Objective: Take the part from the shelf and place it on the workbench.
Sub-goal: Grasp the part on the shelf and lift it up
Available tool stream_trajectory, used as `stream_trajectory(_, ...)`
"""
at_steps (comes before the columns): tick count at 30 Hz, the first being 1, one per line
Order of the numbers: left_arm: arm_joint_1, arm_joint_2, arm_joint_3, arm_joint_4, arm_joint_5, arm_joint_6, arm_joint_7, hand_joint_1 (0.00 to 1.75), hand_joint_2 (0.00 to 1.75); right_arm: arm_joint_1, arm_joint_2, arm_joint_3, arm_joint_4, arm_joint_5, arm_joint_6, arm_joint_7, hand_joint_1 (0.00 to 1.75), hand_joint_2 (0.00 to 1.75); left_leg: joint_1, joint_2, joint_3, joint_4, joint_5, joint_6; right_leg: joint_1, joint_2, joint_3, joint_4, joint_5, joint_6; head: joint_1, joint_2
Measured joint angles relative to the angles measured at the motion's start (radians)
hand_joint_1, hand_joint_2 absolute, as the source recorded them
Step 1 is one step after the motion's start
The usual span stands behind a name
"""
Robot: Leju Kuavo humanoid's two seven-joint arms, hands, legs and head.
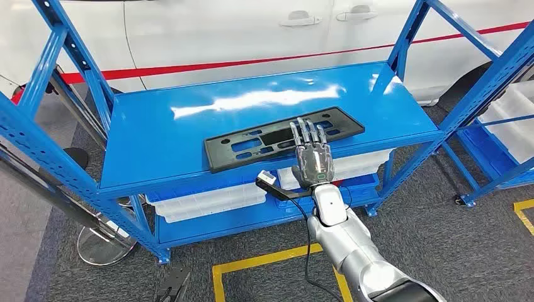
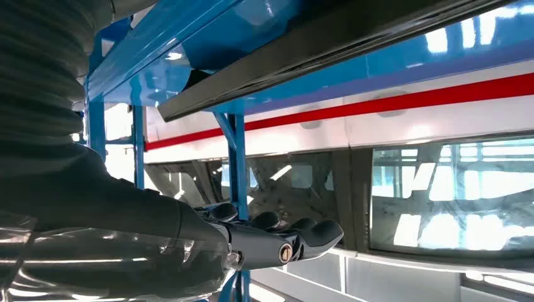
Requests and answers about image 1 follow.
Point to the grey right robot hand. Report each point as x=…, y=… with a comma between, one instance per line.
x=315, y=164

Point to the black plastic plate bracket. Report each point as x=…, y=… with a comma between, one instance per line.
x=225, y=160

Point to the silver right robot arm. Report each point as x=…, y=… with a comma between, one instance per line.
x=354, y=250

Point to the blue metal shelf rack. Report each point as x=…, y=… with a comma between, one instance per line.
x=167, y=137

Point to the blue wheeled shelf rack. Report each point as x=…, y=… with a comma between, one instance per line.
x=496, y=185

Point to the small red item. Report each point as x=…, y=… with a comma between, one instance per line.
x=338, y=182

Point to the yellow floor tape square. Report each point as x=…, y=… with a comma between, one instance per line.
x=258, y=261

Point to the white car with red stripe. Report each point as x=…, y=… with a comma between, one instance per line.
x=229, y=33

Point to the red stanchion belt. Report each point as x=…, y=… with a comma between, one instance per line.
x=17, y=96

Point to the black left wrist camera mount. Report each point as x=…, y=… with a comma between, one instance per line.
x=177, y=279

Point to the chrome stanchion post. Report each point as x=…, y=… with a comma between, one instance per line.
x=81, y=110
x=108, y=250

